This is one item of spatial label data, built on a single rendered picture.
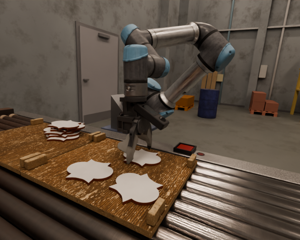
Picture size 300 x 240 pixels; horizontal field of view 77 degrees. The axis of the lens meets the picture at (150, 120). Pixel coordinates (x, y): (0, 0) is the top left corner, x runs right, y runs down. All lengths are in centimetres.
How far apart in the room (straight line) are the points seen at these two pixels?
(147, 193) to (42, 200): 24
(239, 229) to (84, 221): 32
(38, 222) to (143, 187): 22
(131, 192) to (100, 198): 7
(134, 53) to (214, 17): 947
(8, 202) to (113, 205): 24
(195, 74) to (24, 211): 82
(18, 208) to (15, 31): 342
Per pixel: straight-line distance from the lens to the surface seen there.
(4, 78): 366
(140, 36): 72
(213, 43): 93
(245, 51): 949
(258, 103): 783
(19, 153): 77
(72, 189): 51
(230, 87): 946
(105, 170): 56
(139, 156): 64
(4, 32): 372
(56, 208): 50
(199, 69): 95
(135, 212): 43
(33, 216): 49
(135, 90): 57
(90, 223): 44
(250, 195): 61
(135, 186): 49
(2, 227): 49
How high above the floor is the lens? 121
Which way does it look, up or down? 14 degrees down
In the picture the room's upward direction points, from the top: 3 degrees clockwise
